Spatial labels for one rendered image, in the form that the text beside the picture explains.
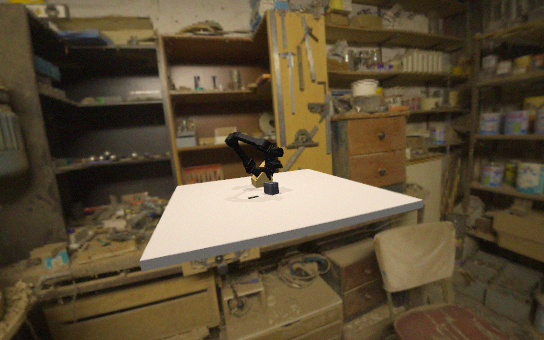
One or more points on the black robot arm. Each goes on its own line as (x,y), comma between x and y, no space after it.
(260,144)

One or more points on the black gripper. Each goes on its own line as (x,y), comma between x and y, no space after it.
(268,171)

